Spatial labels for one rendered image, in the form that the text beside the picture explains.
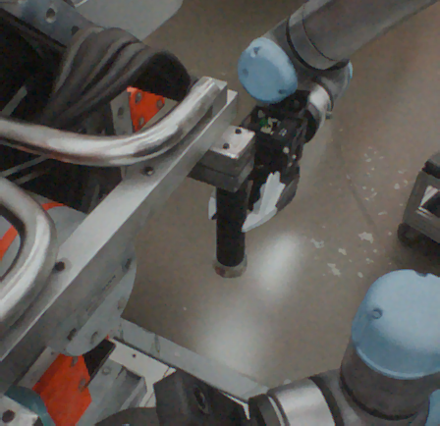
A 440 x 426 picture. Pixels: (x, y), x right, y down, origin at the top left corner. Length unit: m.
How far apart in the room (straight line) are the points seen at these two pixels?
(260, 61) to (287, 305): 1.05
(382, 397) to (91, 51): 0.39
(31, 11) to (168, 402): 0.39
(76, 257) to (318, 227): 1.44
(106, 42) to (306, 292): 1.21
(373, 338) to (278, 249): 1.31
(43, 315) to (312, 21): 0.40
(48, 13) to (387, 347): 0.45
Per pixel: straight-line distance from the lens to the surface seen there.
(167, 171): 0.47
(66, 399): 0.91
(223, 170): 0.54
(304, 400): 0.49
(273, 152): 0.66
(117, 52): 0.52
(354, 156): 2.10
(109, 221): 0.43
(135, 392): 1.26
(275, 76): 0.63
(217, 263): 0.67
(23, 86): 0.74
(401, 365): 0.42
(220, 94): 0.53
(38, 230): 0.39
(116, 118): 0.73
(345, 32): 0.59
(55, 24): 0.61
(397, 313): 0.41
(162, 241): 1.72
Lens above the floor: 1.28
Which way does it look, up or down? 45 degrees down
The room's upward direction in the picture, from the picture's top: straight up
